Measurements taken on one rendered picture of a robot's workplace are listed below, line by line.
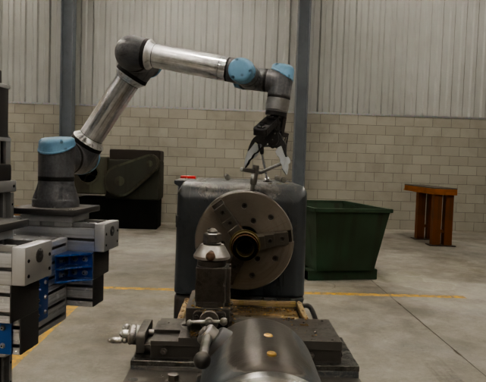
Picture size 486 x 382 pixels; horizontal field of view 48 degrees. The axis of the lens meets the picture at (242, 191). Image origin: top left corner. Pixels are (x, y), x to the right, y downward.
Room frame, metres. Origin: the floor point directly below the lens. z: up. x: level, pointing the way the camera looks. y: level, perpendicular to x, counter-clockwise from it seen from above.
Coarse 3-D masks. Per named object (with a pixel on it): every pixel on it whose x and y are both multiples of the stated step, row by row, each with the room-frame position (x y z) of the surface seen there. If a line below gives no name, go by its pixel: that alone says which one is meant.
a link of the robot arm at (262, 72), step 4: (260, 68) 1.81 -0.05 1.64; (264, 68) 1.82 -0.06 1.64; (260, 72) 1.79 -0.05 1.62; (264, 72) 1.79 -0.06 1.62; (260, 76) 1.79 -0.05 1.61; (264, 76) 1.79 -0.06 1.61; (260, 80) 1.79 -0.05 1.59; (264, 80) 1.79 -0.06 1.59; (236, 84) 1.82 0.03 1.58; (256, 84) 1.78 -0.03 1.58; (260, 84) 1.79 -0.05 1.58; (264, 84) 1.79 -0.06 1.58; (240, 88) 1.83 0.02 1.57; (244, 88) 1.82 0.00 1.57; (248, 88) 1.79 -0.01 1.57; (252, 88) 1.80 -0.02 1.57; (256, 88) 1.81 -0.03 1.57; (260, 88) 1.80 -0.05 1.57; (264, 88) 1.80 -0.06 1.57
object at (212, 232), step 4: (212, 228) 1.17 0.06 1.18; (208, 232) 1.17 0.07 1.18; (212, 232) 1.17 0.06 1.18; (216, 232) 1.17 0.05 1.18; (204, 236) 1.17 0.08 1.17; (208, 236) 1.16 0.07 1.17; (212, 236) 1.16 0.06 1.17; (216, 236) 1.16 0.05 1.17; (220, 236) 1.17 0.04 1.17; (204, 240) 1.17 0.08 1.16; (208, 240) 1.16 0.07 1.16; (212, 240) 1.16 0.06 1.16; (216, 240) 1.16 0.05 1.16; (220, 240) 1.17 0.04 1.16; (204, 244) 1.17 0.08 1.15; (208, 244) 1.16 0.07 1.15; (212, 244) 1.16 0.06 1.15; (216, 244) 1.16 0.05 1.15; (220, 244) 1.17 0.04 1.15
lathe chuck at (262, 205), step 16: (240, 192) 1.73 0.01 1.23; (256, 192) 1.78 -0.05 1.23; (208, 208) 1.72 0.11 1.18; (240, 208) 1.72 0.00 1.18; (256, 208) 1.73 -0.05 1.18; (272, 208) 1.73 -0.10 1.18; (208, 224) 1.72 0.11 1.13; (240, 224) 1.72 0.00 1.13; (256, 224) 1.73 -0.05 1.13; (272, 224) 1.73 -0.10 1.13; (288, 224) 1.73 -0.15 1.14; (224, 240) 1.72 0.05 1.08; (256, 256) 1.73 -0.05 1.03; (272, 256) 1.73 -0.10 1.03; (288, 256) 1.73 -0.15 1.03; (240, 272) 1.72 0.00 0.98; (256, 272) 1.73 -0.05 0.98; (272, 272) 1.73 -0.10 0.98; (240, 288) 1.72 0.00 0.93; (256, 288) 1.73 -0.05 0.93
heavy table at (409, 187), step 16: (416, 192) 10.29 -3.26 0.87; (432, 192) 9.41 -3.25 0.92; (448, 192) 9.34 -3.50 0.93; (416, 208) 10.25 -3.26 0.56; (432, 208) 9.45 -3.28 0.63; (448, 208) 9.39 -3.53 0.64; (416, 224) 10.21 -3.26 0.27; (432, 224) 9.42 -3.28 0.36; (448, 224) 9.39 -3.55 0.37; (432, 240) 9.39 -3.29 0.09; (448, 240) 9.39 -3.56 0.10
